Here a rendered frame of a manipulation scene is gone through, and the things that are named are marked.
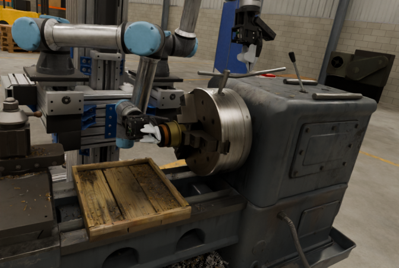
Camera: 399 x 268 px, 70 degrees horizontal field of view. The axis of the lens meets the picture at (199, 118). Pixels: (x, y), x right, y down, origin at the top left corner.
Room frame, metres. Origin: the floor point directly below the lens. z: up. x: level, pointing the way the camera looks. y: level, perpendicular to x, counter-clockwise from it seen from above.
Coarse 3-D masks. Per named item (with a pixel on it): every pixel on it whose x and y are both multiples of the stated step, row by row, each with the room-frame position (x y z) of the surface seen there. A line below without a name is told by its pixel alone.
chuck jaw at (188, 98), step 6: (180, 96) 1.00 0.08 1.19; (186, 96) 0.98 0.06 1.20; (192, 96) 0.99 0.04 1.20; (180, 102) 0.99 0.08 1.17; (186, 102) 0.97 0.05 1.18; (192, 102) 0.98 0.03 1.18; (180, 108) 0.95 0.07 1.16; (186, 108) 0.96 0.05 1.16; (192, 108) 0.97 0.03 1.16; (180, 114) 0.94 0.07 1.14; (186, 114) 0.95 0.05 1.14; (192, 114) 0.96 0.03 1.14; (174, 120) 0.94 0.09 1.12; (180, 120) 0.92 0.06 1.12; (186, 120) 0.93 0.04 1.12; (192, 120) 0.95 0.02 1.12; (198, 120) 0.96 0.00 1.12
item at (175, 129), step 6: (162, 126) 0.87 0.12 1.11; (168, 126) 0.88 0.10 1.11; (174, 126) 0.88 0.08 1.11; (180, 126) 0.91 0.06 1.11; (162, 132) 0.85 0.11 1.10; (168, 132) 0.86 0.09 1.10; (174, 132) 0.86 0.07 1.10; (180, 132) 0.87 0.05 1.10; (162, 138) 0.85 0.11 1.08; (168, 138) 0.85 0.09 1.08; (174, 138) 0.86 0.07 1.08; (180, 138) 0.87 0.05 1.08; (162, 144) 0.85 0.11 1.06; (168, 144) 0.87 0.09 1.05; (174, 144) 0.87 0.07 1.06
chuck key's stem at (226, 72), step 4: (224, 72) 0.92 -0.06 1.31; (228, 72) 0.92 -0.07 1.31; (224, 76) 0.93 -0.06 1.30; (228, 76) 0.93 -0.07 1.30; (220, 80) 0.94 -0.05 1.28; (224, 80) 0.93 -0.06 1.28; (220, 84) 0.93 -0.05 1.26; (224, 84) 0.93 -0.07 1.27; (220, 88) 0.94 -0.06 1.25; (220, 92) 0.94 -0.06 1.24
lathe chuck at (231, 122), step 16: (208, 96) 0.92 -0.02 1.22; (224, 96) 0.93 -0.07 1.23; (208, 112) 0.91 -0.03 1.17; (224, 112) 0.87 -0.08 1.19; (240, 112) 0.90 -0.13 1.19; (192, 128) 1.00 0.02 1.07; (208, 128) 0.89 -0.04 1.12; (224, 128) 0.84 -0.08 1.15; (240, 128) 0.87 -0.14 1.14; (240, 144) 0.86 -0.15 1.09; (192, 160) 0.95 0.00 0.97; (208, 160) 0.87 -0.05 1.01; (224, 160) 0.84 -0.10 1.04
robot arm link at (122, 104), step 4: (120, 100) 1.10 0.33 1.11; (124, 100) 1.10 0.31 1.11; (128, 100) 1.11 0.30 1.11; (116, 104) 1.10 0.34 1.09; (120, 104) 1.07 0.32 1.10; (124, 104) 1.06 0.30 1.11; (128, 104) 1.05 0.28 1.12; (132, 104) 1.07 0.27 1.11; (116, 108) 1.08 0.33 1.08; (120, 108) 1.05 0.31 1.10; (124, 108) 1.03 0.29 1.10; (116, 112) 1.08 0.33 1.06; (120, 112) 1.03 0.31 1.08; (120, 116) 1.04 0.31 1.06; (120, 120) 1.05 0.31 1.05
